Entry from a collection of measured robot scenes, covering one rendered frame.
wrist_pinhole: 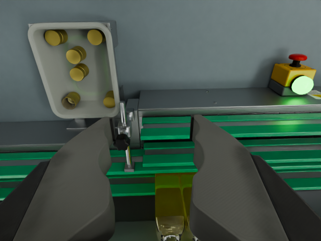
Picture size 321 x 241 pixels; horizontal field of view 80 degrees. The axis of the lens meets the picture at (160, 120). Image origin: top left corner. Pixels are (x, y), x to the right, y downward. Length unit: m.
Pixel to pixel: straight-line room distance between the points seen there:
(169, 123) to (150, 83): 0.17
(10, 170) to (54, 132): 0.14
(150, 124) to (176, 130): 0.06
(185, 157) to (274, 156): 0.21
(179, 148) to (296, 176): 0.33
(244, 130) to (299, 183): 0.25
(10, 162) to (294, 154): 0.68
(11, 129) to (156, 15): 0.52
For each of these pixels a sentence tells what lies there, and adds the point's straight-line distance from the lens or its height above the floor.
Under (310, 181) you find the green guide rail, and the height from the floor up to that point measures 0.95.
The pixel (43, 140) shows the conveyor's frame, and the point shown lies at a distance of 0.60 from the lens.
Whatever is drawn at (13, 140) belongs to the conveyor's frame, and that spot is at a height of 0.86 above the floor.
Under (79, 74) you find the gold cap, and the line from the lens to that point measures 0.53.
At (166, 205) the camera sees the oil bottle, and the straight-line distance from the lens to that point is 0.41.
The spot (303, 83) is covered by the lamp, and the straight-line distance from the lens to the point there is 0.58.
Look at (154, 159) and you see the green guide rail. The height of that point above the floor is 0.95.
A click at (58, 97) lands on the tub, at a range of 0.57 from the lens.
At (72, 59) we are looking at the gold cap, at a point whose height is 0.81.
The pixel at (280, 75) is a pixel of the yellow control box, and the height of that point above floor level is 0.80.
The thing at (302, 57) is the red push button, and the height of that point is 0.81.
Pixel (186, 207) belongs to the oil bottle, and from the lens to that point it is 0.42.
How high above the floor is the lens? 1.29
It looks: 60 degrees down
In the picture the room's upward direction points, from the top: 176 degrees clockwise
